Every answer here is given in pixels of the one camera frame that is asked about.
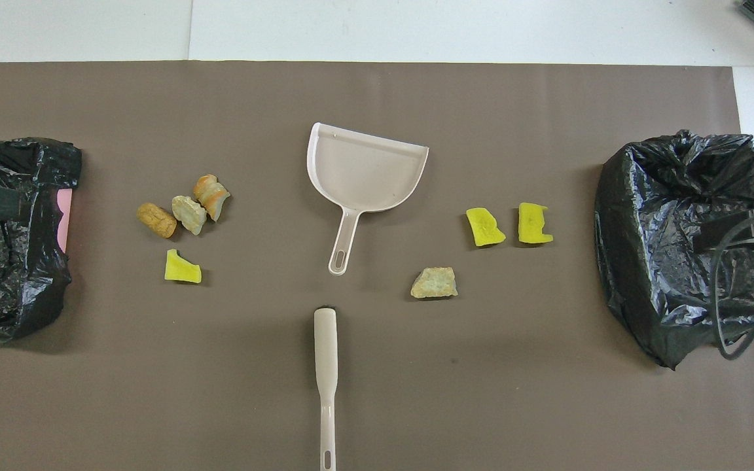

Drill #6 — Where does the brown bread roll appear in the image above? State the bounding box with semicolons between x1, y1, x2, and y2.
136;202;178;239

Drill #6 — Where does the notched yellow sponge piece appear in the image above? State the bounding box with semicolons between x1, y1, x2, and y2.
518;202;554;245

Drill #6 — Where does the pale dumpling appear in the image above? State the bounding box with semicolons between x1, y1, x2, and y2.
171;195;208;236

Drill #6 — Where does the yellow sponge wedge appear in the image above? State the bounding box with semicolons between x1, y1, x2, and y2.
164;249;203;285

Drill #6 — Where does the orange striped croissant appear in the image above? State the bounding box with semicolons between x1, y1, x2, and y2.
193;174;232;222

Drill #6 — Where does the yellow sponge chunk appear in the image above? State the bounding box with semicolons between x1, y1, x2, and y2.
466;207;507;247

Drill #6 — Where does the beige plastic dustpan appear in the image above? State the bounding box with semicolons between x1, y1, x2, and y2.
306;122;430;276

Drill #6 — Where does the beige handled black bristle brush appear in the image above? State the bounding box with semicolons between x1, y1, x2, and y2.
314;307;339;471

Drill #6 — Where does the black plastic trash bag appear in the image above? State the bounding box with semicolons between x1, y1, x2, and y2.
0;137;83;344
594;129;754;370

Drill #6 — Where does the pink bin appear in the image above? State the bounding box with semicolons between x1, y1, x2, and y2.
56;188;74;254

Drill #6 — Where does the brown paper table mat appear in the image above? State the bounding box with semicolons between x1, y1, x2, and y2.
0;61;754;471

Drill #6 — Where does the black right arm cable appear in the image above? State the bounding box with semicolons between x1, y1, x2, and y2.
709;208;754;360

